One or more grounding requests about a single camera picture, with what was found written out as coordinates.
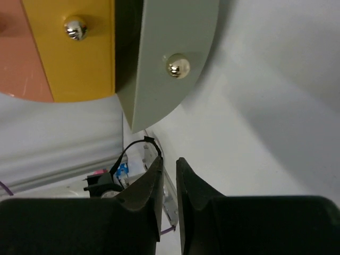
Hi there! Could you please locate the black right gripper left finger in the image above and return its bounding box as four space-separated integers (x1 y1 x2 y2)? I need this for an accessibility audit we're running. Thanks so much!
1 157 163 254

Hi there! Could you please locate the cylindrical beige drawer container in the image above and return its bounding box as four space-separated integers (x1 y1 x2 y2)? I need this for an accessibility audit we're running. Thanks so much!
1 1 219 132

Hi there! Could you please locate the black thin base cable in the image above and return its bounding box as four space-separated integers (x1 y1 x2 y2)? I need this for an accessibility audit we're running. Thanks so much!
108 136 162 177

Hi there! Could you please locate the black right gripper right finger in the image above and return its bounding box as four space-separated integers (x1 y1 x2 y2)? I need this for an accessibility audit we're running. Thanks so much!
176 158 339 254

